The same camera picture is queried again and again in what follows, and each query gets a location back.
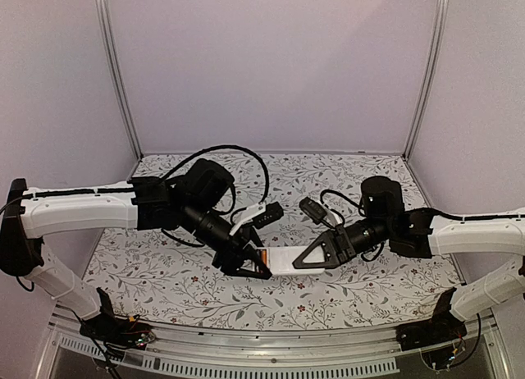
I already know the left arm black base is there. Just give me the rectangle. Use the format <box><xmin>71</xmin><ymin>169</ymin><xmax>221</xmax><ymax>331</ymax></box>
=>
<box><xmin>80</xmin><ymin>288</ymin><xmax>156</xmax><ymax>349</ymax></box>

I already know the orange battery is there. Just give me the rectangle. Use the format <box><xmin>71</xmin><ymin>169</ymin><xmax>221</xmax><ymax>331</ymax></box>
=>
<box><xmin>258</xmin><ymin>249</ymin><xmax>269</xmax><ymax>266</ymax></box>

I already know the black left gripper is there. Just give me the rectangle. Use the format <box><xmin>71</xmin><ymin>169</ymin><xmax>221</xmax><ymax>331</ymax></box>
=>
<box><xmin>180</xmin><ymin>199</ymin><xmax>272</xmax><ymax>280</ymax></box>

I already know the left aluminium frame post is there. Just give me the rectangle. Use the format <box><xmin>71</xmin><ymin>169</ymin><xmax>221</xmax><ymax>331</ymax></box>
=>
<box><xmin>95</xmin><ymin>0</ymin><xmax>144</xmax><ymax>160</ymax></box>

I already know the aluminium frame post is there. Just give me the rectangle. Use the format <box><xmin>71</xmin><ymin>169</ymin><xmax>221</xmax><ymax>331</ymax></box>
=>
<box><xmin>404</xmin><ymin>0</ymin><xmax>449</xmax><ymax>159</ymax></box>
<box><xmin>95</xmin><ymin>0</ymin><xmax>144</xmax><ymax>160</ymax></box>

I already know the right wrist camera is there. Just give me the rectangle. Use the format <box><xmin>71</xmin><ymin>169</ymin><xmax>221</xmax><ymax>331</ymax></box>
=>
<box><xmin>299</xmin><ymin>197</ymin><xmax>345</xmax><ymax>231</ymax></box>

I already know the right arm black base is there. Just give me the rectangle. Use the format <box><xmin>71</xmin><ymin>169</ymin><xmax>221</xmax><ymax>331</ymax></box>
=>
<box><xmin>395</xmin><ymin>288</ymin><xmax>467</xmax><ymax>371</ymax></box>

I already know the floral patterned table mat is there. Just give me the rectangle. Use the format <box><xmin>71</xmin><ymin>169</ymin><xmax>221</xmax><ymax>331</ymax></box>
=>
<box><xmin>84</xmin><ymin>153</ymin><xmax>459</xmax><ymax>331</ymax></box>

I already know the right aluminium frame post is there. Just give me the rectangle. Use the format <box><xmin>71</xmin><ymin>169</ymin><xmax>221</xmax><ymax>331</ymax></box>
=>
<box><xmin>404</xmin><ymin>0</ymin><xmax>449</xmax><ymax>159</ymax></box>

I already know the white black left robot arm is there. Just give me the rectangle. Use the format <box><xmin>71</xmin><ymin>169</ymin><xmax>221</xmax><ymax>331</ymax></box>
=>
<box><xmin>1</xmin><ymin>153</ymin><xmax>272</xmax><ymax>341</ymax></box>

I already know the aluminium front rail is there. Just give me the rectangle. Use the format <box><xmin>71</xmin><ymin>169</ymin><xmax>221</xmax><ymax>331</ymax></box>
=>
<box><xmin>34</xmin><ymin>307</ymin><xmax>516</xmax><ymax>378</ymax></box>

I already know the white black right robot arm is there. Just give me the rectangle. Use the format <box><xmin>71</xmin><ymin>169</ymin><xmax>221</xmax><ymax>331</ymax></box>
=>
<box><xmin>293</xmin><ymin>176</ymin><xmax>524</xmax><ymax>343</ymax></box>

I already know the white remote control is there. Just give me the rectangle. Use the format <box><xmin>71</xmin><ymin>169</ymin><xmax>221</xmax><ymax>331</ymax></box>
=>
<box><xmin>265</xmin><ymin>245</ymin><xmax>325</xmax><ymax>276</ymax></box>

